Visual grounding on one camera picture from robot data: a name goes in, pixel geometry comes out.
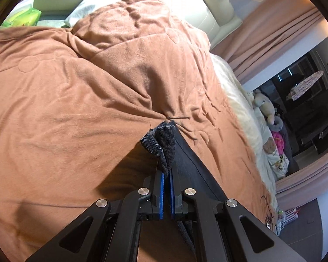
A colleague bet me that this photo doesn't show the dark denim pants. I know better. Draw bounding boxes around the dark denim pants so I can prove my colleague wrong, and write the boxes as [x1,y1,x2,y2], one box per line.
[140,121,227,261]

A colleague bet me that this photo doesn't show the pink plush item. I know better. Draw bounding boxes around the pink plush item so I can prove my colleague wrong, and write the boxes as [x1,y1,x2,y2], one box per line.
[271,131,285,155]

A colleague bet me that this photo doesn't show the grey plush toy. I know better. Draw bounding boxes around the grey plush toy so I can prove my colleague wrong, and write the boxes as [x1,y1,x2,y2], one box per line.
[268,116,283,132]

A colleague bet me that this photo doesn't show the cream bed sheet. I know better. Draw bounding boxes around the cream bed sheet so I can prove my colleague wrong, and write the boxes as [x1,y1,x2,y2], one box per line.
[210,54,278,209]

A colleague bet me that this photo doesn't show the beige plush toy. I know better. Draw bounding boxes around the beige plush toy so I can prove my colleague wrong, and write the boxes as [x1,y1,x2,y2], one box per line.
[253,89,275,125]

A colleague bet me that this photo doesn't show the brown bed blanket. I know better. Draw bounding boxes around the brown bed blanket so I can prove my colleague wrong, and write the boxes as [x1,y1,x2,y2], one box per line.
[0,0,275,261]

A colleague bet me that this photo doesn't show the floral hanging garment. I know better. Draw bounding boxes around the floral hanging garment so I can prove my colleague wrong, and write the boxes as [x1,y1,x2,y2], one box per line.
[286,70,324,101]

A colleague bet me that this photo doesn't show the pink curtain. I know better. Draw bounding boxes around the pink curtain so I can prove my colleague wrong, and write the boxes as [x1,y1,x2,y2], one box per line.
[211,0,324,84]

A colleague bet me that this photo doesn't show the white pillow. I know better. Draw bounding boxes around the white pillow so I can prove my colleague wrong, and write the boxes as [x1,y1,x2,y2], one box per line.
[64,0,108,28]

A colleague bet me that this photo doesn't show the green pillow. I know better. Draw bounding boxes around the green pillow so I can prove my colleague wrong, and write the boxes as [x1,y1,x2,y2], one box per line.
[0,8,41,28]

